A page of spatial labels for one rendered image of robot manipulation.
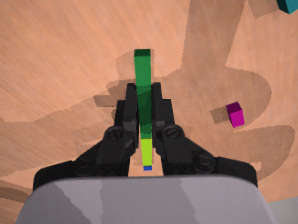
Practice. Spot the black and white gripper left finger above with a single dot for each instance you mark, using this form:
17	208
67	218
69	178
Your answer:
110	157

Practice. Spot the small blue block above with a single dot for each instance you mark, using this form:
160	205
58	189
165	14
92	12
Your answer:
147	168

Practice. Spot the magenta rectangular block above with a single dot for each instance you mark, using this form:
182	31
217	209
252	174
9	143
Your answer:
235	114

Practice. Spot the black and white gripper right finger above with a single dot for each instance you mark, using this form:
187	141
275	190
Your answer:
181	156

